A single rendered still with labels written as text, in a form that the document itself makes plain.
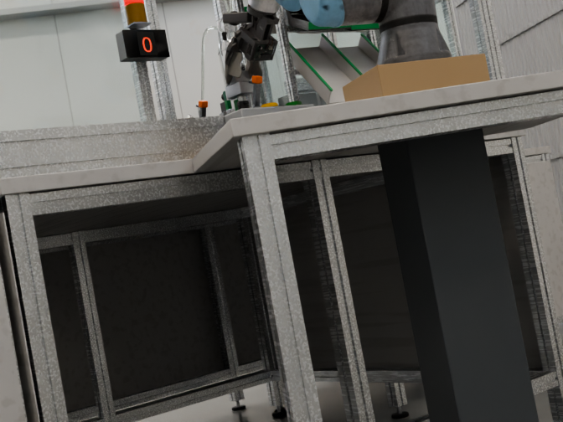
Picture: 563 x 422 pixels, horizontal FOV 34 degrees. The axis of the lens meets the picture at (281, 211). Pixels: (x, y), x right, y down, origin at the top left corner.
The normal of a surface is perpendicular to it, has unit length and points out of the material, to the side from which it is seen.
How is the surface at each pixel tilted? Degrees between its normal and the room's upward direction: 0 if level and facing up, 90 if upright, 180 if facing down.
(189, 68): 90
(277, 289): 90
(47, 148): 90
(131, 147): 90
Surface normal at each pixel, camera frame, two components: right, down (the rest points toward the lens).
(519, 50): -0.96, 0.17
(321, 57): 0.18, -0.78
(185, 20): 0.22, -0.08
